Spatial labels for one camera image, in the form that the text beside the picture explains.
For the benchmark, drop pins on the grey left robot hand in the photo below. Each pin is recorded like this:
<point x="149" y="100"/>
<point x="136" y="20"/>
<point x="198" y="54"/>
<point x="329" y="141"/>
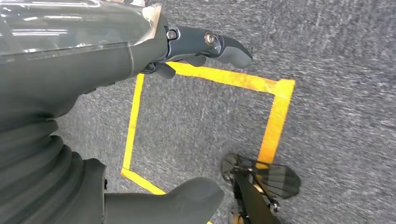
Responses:
<point x="77" y="61"/>

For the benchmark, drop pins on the yellow floor tape square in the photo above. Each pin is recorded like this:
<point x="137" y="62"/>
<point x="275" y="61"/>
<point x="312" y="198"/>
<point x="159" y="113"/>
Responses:
<point x="216" y="75"/>

